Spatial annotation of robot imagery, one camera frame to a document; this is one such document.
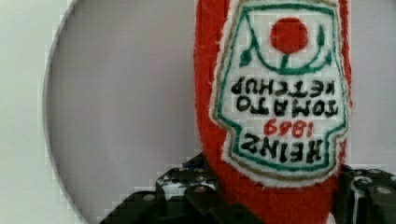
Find light purple plate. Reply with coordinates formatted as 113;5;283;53
43;0;396;224

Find red plush ketchup bottle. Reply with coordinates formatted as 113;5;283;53
194;0;351;224

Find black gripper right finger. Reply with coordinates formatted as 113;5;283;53
332;165;396;224

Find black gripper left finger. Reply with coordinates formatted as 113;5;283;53
100;154;265;224

